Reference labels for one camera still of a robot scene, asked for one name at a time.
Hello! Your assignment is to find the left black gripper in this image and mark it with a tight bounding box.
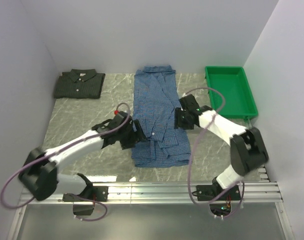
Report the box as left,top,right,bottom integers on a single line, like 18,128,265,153
118,119,148,150

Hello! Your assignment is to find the green plastic tray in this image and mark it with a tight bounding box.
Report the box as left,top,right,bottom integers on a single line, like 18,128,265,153
205,66,258,119

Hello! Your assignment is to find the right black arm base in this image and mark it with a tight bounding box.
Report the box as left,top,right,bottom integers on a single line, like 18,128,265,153
191,183,242,218

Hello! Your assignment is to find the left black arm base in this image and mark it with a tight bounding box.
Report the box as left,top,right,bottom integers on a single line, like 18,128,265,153
62,184,109,217

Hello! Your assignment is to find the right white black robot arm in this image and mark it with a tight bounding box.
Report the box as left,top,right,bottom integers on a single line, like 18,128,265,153
174,94,269,200

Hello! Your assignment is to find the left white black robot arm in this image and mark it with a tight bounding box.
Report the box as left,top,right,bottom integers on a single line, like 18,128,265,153
18,110,148,201

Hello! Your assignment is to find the aluminium mounting rail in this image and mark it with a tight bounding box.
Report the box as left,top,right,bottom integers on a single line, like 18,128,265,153
18,181,284,206

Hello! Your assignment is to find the dark green folded shirt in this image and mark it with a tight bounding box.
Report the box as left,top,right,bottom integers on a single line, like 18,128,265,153
53,69,106,99

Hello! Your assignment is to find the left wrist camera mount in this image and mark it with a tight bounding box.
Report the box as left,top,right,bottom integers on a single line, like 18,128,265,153
114,110,127,119

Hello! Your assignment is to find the blue checked long sleeve shirt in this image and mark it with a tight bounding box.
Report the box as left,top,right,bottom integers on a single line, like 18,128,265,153
132,65,191,168

